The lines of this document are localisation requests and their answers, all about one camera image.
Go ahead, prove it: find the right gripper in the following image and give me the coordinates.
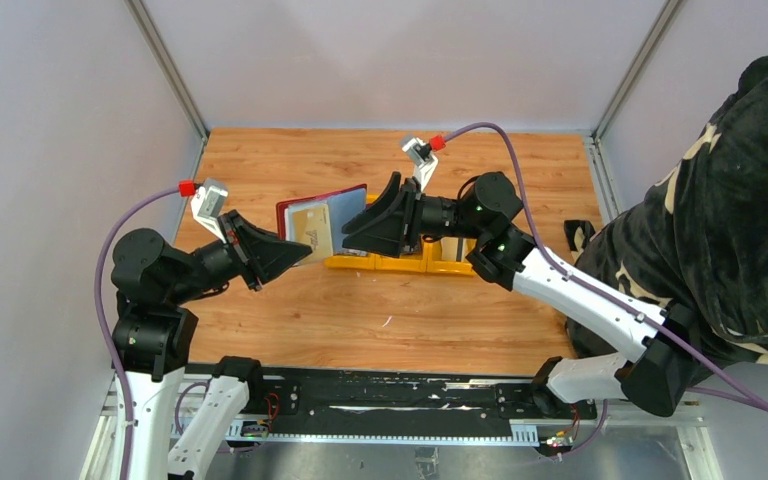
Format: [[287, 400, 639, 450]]
[[341, 172, 487, 260]]

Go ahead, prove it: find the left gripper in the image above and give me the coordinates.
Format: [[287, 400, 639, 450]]
[[168, 207, 313, 303]]

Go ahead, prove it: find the gold credit card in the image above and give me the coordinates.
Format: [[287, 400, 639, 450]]
[[287, 202, 334, 266]]

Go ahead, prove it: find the red leather card holder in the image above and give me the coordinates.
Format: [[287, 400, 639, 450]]
[[276, 184, 367, 257]]

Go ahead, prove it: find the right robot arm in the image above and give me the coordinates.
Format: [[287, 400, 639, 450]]
[[342, 172, 699, 418]]

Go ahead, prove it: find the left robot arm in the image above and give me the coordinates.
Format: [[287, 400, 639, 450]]
[[111, 210, 312, 479]]

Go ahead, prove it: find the silver VIP card stack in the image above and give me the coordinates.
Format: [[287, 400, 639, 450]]
[[335, 249, 368, 257]]

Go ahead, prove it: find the left yellow bin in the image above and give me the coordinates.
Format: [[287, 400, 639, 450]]
[[324, 252, 377, 270]]

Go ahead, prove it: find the middle yellow bin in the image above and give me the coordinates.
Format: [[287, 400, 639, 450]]
[[365, 193, 430, 274]]

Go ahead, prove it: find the person in black fleece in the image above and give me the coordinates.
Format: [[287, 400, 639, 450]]
[[563, 56, 768, 367]]

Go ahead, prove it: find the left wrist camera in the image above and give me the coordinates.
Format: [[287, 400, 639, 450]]
[[190, 178, 229, 242]]

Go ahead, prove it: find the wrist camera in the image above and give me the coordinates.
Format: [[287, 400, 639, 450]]
[[400, 135, 439, 192], [190, 178, 229, 242]]

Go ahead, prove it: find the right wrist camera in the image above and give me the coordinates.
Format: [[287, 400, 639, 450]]
[[400, 135, 439, 192]]

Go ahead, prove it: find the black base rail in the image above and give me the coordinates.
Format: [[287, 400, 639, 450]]
[[262, 366, 598, 441]]

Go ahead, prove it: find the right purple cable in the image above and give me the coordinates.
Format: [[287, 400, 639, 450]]
[[430, 121, 768, 421]]

